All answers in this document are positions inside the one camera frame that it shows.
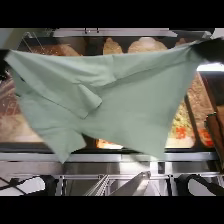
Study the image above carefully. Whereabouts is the pale green T-shirt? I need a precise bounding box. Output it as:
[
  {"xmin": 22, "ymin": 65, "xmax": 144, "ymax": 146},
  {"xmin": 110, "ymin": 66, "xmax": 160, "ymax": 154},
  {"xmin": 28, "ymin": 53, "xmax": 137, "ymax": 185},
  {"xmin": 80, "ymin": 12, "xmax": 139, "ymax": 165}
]
[{"xmin": 4, "ymin": 39, "xmax": 205, "ymax": 164}]

